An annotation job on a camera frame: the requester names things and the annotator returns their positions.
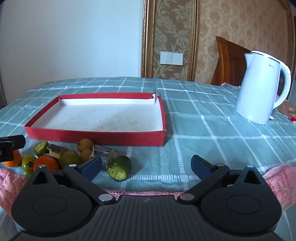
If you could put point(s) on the brown paper packet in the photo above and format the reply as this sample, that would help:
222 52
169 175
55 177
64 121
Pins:
288 110

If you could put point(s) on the purple eggplant piece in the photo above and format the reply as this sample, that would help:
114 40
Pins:
101 150
55 148

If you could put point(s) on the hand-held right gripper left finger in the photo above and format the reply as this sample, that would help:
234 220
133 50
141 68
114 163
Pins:
91 167

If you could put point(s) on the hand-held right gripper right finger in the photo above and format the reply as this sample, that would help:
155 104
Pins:
200 165

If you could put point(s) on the white wall switch panel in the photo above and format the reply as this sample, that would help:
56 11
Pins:
172 58

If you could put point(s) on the green cucumber piece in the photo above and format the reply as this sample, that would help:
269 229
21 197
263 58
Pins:
120 166
40 148

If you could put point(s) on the pink terry towel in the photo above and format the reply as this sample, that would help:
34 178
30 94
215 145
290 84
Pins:
9 185

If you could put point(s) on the brown longan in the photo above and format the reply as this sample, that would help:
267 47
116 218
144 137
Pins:
85 144
86 155

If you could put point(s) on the gold ornate wall frame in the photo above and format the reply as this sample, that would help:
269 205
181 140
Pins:
146 46

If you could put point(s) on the green tomato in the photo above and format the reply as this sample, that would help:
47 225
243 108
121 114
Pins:
28 163
69 157

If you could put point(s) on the wooden headboard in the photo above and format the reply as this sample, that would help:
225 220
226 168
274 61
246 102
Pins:
229 62

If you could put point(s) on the white electric kettle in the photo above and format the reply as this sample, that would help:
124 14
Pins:
254 92

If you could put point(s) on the small pink cloth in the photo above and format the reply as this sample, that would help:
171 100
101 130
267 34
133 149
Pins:
226 84

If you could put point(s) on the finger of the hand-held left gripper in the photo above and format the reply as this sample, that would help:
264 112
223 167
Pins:
16 141

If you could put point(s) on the teal checkered bedsheet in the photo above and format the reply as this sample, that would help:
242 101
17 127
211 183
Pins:
208 139

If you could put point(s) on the red cardboard tray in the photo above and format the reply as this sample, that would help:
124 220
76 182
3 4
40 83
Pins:
92 138

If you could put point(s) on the small orange tangerine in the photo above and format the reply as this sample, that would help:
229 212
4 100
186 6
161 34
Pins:
49 162
16 161

